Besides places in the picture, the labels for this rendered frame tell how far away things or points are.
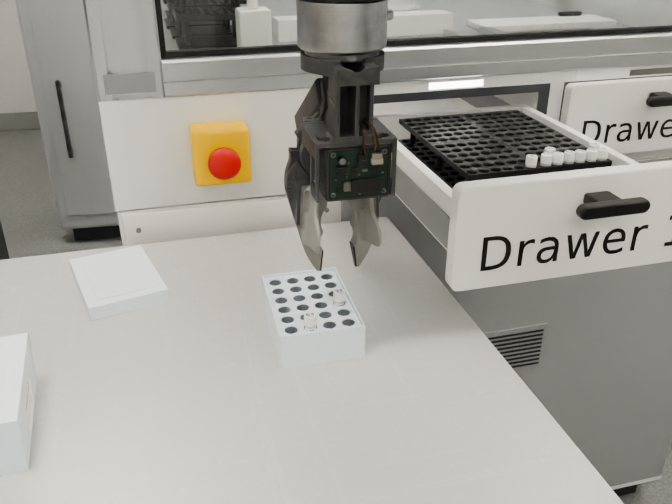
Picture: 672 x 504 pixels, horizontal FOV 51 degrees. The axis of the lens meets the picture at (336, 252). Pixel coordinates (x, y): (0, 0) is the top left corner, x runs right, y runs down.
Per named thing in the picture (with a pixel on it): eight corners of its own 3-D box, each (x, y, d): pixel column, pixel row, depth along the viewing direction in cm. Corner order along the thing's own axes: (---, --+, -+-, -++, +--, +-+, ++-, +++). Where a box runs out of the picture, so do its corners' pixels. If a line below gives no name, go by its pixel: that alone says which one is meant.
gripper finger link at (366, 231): (367, 288, 66) (355, 200, 62) (351, 259, 71) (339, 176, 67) (398, 280, 67) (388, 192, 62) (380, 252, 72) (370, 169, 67)
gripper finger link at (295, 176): (281, 224, 66) (292, 134, 62) (279, 218, 67) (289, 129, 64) (330, 226, 67) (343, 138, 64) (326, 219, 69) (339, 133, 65)
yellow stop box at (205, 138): (253, 184, 89) (250, 129, 86) (196, 190, 88) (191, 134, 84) (247, 171, 94) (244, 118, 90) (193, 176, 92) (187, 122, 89)
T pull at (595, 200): (650, 213, 66) (653, 199, 66) (580, 221, 65) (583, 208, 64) (626, 199, 70) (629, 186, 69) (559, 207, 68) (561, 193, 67)
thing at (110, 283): (170, 301, 79) (168, 288, 78) (90, 321, 75) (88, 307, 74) (142, 256, 89) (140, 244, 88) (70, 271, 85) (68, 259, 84)
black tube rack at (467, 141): (602, 212, 82) (612, 160, 79) (464, 229, 78) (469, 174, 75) (512, 153, 101) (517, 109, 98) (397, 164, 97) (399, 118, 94)
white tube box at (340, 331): (365, 358, 69) (365, 325, 67) (281, 370, 67) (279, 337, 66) (335, 296, 80) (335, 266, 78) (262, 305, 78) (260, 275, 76)
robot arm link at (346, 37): (288, -7, 59) (380, -9, 61) (290, 48, 62) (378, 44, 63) (306, 5, 53) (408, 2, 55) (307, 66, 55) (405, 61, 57)
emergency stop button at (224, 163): (242, 180, 86) (240, 149, 84) (210, 183, 85) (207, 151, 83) (239, 171, 89) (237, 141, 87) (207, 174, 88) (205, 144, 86)
